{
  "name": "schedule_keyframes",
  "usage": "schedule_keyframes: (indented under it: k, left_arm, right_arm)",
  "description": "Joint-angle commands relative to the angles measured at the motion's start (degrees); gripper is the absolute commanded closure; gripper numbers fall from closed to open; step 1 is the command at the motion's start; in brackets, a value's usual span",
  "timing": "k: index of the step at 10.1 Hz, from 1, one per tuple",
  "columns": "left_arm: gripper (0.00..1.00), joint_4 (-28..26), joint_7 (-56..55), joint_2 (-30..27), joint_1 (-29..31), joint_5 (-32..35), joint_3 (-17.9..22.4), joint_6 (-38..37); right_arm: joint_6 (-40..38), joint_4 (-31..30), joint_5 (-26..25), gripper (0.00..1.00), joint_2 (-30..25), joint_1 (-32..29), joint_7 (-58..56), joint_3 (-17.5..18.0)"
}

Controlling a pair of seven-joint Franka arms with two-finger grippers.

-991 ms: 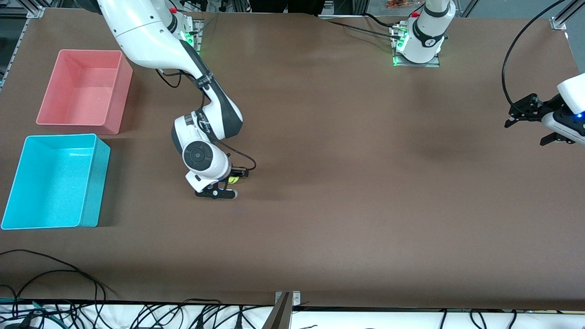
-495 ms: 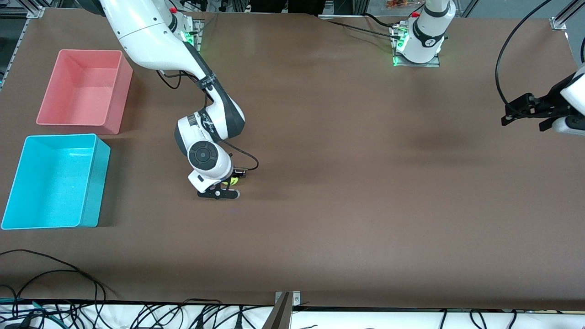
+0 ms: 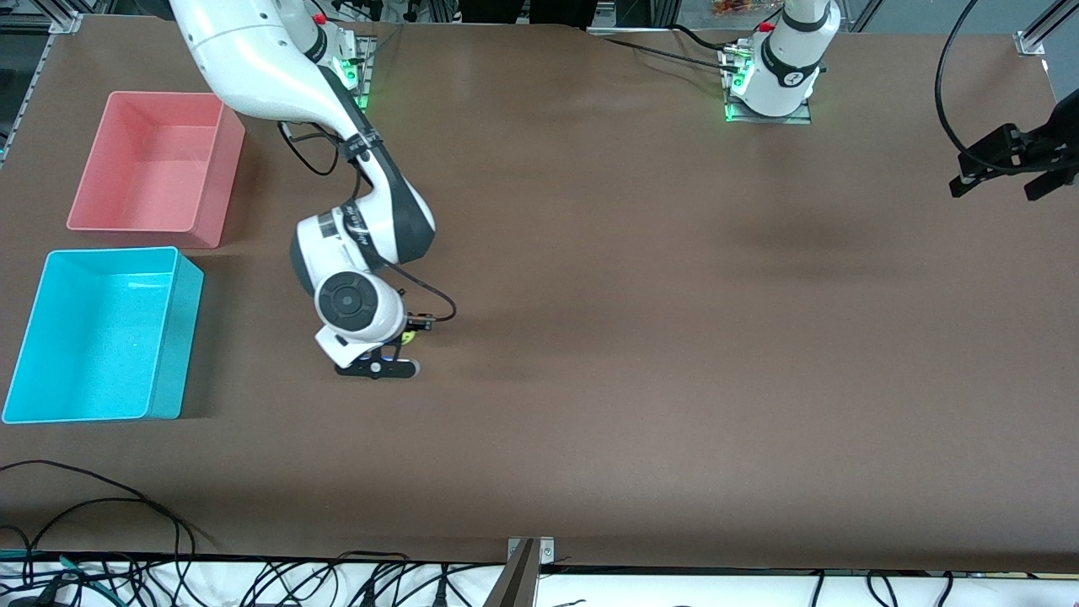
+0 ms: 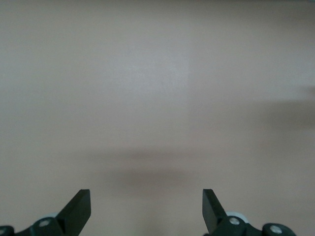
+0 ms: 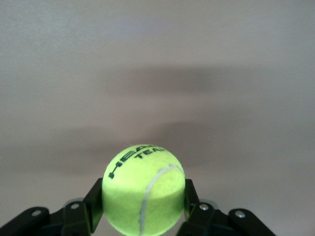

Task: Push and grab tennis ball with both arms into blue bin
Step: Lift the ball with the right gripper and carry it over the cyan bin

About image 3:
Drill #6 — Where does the blue plastic bin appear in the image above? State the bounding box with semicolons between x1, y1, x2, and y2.
2;246;205;424

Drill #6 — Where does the pink plastic bin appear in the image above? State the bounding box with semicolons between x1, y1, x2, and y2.
67;91;246;250

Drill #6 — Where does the large table cover mat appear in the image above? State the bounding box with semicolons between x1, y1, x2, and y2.
0;13;1079;574

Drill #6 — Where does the grey metal beam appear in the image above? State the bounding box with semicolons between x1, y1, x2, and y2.
483;540;540;607

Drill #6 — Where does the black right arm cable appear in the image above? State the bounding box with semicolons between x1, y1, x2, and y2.
278;122;457;325

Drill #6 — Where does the aluminium frame profile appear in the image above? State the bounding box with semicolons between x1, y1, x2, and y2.
0;8;85;169
1016;0;1079;56

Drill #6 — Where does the tangled black cable bundle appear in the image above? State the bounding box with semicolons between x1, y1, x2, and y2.
0;552;507;607

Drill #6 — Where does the small metal table bracket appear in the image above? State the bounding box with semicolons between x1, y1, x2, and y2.
506;537;556;567

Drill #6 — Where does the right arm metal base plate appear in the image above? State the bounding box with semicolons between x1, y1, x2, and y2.
337;34;376;110

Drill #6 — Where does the long looping black cable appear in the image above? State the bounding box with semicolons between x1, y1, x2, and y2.
0;459;199;561

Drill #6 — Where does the teal cable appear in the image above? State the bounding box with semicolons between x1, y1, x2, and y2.
0;550;106;591

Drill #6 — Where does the black base power cable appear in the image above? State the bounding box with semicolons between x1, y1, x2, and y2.
603;24;747;77

